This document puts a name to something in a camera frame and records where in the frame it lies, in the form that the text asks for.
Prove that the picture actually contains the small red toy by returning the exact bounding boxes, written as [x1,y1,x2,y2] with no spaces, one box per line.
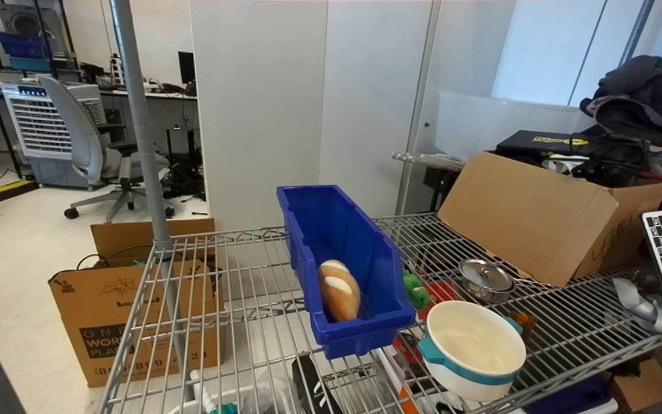
[424,282,460,307]

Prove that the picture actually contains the white bowl teal handles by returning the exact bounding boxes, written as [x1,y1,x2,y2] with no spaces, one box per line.
[417,299,529,406]

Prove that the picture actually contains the open plain cardboard box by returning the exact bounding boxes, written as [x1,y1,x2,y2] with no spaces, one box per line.
[88,217,218,269]

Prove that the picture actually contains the glass pot lid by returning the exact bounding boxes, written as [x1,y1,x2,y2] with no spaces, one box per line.
[455,257,515,299]

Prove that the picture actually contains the white air cooler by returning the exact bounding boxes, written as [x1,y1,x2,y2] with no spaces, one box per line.
[0,81,93,192]

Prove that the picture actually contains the white office desk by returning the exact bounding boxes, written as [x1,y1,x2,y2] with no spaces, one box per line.
[0,81,200,156]

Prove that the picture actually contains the blue plastic storage bin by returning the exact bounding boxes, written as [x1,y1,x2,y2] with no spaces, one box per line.
[273,183,419,362]

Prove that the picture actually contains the grey wire shelf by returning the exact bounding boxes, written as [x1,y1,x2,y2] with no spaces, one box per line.
[96,209,662,414]

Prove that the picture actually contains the small brown plush toy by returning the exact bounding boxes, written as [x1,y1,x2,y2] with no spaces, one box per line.
[512,309,538,333]

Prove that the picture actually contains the black item white mark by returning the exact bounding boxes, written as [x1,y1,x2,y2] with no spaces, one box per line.
[289,352,346,414]

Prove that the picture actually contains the printed brown cardboard box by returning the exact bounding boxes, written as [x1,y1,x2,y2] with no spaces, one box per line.
[46,261,223,390]

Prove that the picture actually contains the small green toy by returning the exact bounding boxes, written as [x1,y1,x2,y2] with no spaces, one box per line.
[402,274,432,311]

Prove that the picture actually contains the brown white bread toy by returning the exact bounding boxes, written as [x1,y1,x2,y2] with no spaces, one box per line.
[317,257,363,324]

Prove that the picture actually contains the blue crate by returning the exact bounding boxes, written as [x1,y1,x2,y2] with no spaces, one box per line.
[0,31,53,64]

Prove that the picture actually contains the grey metal shelf post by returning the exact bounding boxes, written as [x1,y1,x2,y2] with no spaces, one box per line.
[110,0,176,251]
[394,0,445,217]

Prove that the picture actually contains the black computer monitor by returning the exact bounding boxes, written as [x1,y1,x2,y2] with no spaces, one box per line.
[177,48,199,94]

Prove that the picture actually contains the grey office chair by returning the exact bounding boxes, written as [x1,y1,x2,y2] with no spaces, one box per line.
[39,76,177,226]

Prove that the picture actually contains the large brown cardboard box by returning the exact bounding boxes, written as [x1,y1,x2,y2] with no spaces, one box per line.
[437,150,662,290]

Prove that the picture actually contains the black box yellow print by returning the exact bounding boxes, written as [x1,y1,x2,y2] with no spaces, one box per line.
[494,126,594,168]

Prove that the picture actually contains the grey duct tape wad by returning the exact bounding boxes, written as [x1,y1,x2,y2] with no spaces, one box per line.
[611,274,662,337]

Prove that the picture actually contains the small brown cardboard box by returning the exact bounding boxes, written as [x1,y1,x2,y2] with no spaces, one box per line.
[611,356,662,414]

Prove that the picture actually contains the black jacket pile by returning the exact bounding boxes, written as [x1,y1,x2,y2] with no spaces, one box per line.
[579,53,662,187]

